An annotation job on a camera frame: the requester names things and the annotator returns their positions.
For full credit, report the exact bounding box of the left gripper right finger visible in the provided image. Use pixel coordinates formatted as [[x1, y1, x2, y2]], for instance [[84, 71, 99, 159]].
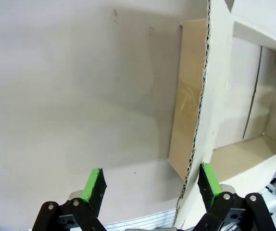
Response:
[[188, 163, 276, 231]]

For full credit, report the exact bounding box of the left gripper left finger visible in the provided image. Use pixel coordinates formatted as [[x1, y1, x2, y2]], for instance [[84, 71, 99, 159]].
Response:
[[31, 167, 110, 231]]

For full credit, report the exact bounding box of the brown cardboard shipping box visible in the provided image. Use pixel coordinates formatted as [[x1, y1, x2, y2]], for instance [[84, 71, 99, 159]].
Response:
[[0, 0, 276, 228]]

